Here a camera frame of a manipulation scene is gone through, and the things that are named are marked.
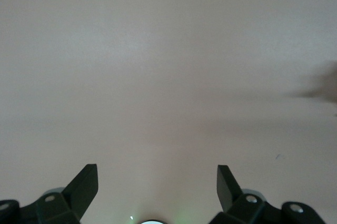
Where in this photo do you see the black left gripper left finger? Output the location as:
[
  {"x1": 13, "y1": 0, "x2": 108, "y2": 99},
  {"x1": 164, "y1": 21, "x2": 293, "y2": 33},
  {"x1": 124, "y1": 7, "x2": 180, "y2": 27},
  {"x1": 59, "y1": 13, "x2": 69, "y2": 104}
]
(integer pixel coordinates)
[{"x1": 21, "y1": 164, "x2": 98, "y2": 224}]

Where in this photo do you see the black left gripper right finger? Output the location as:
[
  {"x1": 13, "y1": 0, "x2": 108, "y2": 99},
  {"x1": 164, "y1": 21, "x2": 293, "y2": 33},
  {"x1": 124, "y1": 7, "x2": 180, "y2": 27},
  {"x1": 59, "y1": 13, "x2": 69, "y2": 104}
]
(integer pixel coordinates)
[{"x1": 210, "y1": 165, "x2": 282, "y2": 224}]

